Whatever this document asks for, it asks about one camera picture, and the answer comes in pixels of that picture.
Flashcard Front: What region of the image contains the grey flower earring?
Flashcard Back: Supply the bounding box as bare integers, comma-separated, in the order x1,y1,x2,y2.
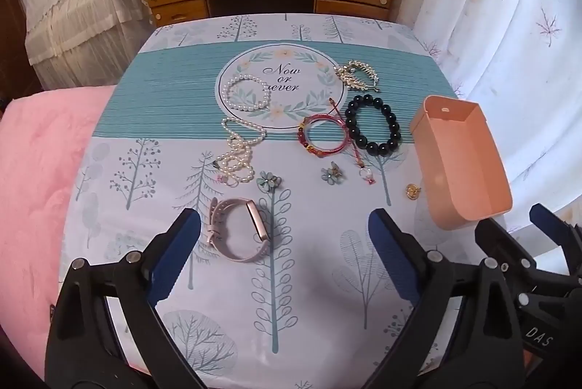
319,161,347,185

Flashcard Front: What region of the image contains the black bead bracelet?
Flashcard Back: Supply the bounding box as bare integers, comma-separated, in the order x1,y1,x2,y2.
344,94,402,157

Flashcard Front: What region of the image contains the white pearl bracelet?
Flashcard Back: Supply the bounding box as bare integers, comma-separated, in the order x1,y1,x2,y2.
221,73,272,114

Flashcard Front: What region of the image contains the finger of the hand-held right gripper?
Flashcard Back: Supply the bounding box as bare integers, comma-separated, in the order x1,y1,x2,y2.
475,218,538,277
529,203,582,278

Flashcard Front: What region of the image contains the gold leaf brooch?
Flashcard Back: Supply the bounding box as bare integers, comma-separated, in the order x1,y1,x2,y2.
334,59,382,94

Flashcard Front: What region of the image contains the white leaf print curtain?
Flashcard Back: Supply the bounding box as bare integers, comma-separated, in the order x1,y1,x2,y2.
390,0,582,236

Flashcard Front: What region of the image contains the orange plastic box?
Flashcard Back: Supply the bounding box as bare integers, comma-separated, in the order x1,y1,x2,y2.
408,95,514,232

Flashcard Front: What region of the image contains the white pearl necklace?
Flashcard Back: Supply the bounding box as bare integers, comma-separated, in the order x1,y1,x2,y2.
214,117,268,187

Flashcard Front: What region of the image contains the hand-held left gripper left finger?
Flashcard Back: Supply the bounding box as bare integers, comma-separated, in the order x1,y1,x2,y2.
44,207,205,389

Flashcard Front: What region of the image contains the pink fluffy blanket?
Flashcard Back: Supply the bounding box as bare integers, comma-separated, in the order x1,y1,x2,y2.
0,85,120,381

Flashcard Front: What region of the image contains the white lace cover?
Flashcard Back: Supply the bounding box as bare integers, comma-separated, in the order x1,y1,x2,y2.
17,0,158,91

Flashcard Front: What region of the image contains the pink smart band watch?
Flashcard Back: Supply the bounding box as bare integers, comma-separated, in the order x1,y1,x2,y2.
205,197,272,264

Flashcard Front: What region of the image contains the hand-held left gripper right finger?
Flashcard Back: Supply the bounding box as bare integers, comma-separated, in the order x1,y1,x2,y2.
364,207,534,389

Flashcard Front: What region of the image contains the tree print tablecloth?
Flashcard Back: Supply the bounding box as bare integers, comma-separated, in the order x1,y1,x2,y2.
59,13,514,389

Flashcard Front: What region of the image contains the red bead bracelet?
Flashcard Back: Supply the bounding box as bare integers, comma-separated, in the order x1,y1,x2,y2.
297,113,351,156

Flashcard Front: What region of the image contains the teal flower earring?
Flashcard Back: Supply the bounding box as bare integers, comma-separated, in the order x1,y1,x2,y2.
257,171,284,192

